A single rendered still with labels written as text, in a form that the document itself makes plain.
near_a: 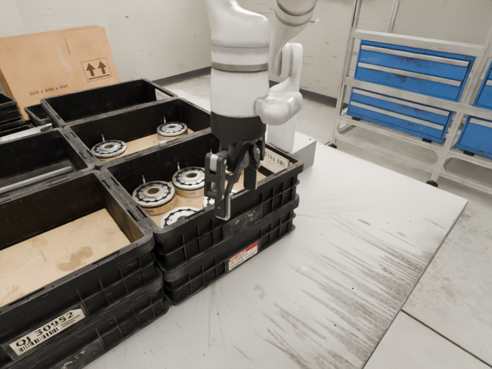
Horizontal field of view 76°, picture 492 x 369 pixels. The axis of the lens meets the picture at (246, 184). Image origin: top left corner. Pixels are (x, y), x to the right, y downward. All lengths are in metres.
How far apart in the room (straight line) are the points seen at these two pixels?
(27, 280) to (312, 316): 0.58
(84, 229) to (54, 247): 0.07
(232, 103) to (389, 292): 0.61
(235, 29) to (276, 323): 0.57
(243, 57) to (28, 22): 3.52
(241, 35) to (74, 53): 3.45
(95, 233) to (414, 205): 0.91
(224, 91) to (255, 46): 0.06
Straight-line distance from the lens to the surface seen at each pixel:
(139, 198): 0.80
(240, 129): 0.40
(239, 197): 0.66
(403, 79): 2.51
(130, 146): 1.12
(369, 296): 0.82
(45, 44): 3.71
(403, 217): 1.06
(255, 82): 0.39
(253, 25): 0.38
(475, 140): 2.48
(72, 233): 0.81
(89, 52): 3.83
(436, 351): 1.69
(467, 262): 2.13
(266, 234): 0.81
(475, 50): 2.35
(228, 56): 0.38
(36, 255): 0.80
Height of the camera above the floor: 1.32
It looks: 35 degrees down
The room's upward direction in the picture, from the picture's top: straight up
